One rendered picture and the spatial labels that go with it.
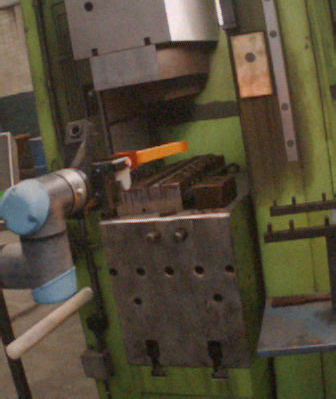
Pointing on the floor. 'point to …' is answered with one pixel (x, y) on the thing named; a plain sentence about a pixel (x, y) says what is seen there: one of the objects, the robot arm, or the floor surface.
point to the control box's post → (10, 357)
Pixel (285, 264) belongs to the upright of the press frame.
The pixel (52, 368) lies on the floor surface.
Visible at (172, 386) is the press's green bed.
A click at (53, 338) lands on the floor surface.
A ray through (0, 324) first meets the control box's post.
